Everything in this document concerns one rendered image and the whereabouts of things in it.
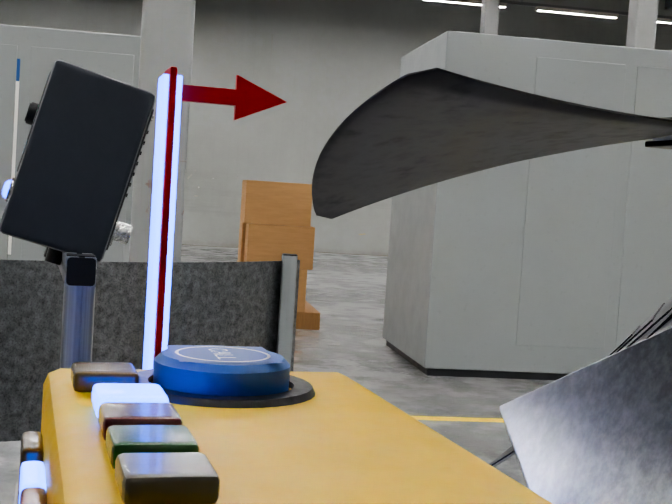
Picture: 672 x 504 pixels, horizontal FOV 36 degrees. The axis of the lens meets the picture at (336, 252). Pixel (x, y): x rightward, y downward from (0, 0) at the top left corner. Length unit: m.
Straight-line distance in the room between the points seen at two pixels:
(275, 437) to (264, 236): 8.48
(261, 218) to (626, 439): 8.15
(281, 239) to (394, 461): 8.51
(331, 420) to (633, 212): 6.99
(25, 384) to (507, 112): 1.96
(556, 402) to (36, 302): 1.84
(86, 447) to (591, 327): 6.98
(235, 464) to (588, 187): 6.91
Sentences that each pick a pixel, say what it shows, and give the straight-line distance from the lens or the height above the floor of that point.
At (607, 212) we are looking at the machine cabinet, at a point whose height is 1.15.
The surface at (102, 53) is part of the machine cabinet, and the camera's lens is 6.70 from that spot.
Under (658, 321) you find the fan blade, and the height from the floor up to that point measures 1.06.
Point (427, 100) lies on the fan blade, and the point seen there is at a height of 1.18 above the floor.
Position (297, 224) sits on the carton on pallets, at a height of 0.88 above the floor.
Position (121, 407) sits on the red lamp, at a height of 1.08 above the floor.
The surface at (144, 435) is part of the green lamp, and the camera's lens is 0.23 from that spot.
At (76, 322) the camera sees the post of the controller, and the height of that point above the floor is 0.99.
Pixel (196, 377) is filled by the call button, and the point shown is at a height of 1.08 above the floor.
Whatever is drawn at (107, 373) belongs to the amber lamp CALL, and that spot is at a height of 1.08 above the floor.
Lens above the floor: 1.13
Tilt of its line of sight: 3 degrees down
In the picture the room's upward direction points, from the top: 4 degrees clockwise
